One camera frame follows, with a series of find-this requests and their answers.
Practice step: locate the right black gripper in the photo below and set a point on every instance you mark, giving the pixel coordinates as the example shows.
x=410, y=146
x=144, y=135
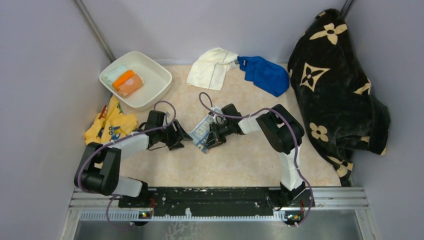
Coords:
x=212, y=139

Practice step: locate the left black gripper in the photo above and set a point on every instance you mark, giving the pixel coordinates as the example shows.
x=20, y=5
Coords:
x=180, y=134

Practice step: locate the rabbit print striped towel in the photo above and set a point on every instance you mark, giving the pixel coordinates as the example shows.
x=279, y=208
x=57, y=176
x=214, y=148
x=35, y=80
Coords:
x=201, y=131

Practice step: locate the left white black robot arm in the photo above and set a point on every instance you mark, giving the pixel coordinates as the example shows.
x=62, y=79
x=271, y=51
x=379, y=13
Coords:
x=99, y=169

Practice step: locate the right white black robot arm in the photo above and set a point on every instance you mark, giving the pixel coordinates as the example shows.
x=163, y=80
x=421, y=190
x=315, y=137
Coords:
x=283, y=132

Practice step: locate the white square plastic basin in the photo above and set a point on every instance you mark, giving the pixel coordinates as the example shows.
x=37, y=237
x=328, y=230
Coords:
x=157, y=80

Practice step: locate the yellow cartoon print towel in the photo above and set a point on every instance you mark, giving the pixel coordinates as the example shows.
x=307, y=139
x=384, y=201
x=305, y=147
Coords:
x=110, y=124

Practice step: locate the cream white towel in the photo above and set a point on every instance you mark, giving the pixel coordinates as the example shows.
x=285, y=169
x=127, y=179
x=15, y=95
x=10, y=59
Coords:
x=209, y=71

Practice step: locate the orange rolled towel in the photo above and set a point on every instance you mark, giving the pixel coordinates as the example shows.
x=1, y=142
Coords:
x=128, y=84

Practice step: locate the blue towel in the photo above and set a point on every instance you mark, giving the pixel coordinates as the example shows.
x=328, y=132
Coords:
x=266, y=75

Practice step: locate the light green rolled towel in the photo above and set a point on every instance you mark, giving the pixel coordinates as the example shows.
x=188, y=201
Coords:
x=111, y=76

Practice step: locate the black floral pattern blanket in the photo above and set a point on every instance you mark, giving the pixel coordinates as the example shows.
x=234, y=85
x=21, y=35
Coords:
x=334, y=95

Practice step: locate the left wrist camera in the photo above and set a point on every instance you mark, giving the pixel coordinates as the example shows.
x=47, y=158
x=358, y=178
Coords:
x=155, y=119

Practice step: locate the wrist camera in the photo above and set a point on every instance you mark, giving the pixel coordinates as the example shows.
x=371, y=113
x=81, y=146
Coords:
x=230, y=111
x=155, y=119

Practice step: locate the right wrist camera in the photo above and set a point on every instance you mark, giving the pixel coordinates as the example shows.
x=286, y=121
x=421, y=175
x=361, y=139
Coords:
x=230, y=111

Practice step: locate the aluminium frame rail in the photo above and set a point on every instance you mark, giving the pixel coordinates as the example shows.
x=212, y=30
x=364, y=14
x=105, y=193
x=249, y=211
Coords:
x=99, y=207

